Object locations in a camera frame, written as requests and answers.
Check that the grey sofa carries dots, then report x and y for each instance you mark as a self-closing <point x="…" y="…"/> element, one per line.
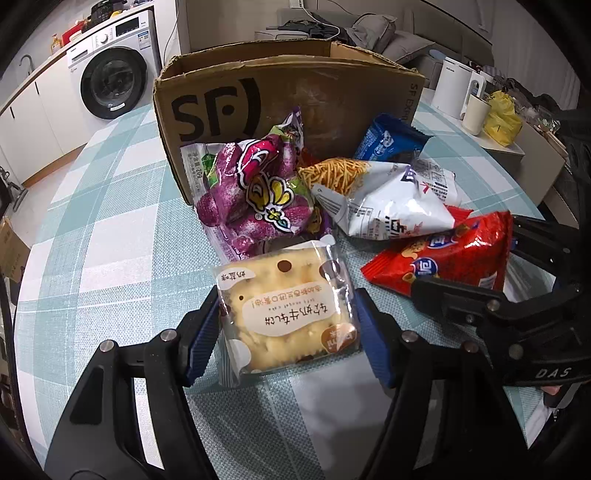
<point x="415" y="14"/>

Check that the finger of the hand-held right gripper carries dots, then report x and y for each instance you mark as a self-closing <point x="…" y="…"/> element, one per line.
<point x="452" y="300"/>
<point x="540" y="233"/>

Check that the cream cup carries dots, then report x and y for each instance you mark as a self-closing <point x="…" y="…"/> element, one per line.
<point x="475" y="115"/>

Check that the white stick snack bag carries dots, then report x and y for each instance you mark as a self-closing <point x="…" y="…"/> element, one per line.
<point x="383" y="207"/>

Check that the person's right hand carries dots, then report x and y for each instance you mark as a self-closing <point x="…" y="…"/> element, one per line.
<point x="550" y="391"/>

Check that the dark clothes pile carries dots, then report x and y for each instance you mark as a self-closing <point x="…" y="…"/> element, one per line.
<point x="314" y="30"/>

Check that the white lower cabinets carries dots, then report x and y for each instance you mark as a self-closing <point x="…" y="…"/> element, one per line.
<point x="37" y="115"/>

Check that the white washing machine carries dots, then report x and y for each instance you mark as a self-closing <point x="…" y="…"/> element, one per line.
<point x="115" y="83"/>

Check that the small cardboard box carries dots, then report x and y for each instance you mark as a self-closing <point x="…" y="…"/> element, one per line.
<point x="11" y="249"/>

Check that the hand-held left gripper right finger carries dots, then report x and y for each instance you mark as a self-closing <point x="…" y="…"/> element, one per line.
<point x="371" y="341"/>

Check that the white electric kettle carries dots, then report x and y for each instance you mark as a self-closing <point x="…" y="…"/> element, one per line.
<point x="455" y="87"/>

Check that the clear cracker packet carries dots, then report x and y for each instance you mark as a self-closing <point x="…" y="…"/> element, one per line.
<point x="286" y="314"/>

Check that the purple snack packet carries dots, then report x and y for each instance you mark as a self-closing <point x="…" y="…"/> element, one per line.
<point x="249" y="184"/>

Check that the white power strip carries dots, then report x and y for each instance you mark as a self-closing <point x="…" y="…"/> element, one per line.
<point x="296" y="2"/>

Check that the checkered tablecloth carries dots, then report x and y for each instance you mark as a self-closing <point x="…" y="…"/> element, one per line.
<point x="115" y="230"/>

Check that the brown cardboard box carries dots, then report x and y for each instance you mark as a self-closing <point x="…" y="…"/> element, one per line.
<point x="221" y="92"/>

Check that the yellow bottle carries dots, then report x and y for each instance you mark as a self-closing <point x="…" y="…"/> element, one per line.
<point x="55" y="42"/>

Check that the black pressure cooker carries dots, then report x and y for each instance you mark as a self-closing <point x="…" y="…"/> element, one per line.
<point x="108" y="9"/>

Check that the beige pillow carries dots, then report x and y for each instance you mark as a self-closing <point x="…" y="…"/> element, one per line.
<point x="408" y="46"/>

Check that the small red snack packet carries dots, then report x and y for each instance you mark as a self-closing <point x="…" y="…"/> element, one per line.
<point x="461" y="249"/>

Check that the white red-edged snack packet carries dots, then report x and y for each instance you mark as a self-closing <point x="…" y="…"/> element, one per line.
<point x="438" y="180"/>

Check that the blue snack packet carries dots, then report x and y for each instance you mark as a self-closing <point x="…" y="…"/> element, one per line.
<point x="383" y="141"/>

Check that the kitchen faucet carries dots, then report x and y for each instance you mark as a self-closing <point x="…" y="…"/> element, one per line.
<point x="26" y="56"/>

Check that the grey cushion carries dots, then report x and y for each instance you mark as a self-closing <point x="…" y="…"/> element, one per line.
<point x="374" y="27"/>

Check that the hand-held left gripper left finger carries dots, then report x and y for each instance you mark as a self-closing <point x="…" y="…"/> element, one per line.
<point x="203" y="337"/>

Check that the yellow plastic bag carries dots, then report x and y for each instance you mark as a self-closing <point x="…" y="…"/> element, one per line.
<point x="503" y="120"/>

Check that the red box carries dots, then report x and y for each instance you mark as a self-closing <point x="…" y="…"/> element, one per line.
<point x="74" y="31"/>

